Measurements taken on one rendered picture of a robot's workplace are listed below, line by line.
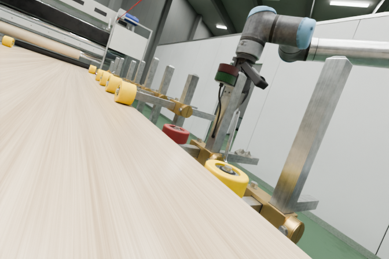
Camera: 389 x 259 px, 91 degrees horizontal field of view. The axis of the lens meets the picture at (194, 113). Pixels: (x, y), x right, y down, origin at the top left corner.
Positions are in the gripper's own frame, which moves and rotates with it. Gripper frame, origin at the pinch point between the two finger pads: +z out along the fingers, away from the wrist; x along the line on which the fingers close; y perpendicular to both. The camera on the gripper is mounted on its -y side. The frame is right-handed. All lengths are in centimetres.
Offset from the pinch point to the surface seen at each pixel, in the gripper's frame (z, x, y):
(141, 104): 14, 8, 68
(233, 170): 10.1, 20.9, -26.6
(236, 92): -6.0, 8.2, -7.4
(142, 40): -56, -25, 246
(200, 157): 16.6, 10.4, -4.6
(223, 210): 10.6, 32.0, -35.9
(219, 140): 9.4, 8.2, -7.4
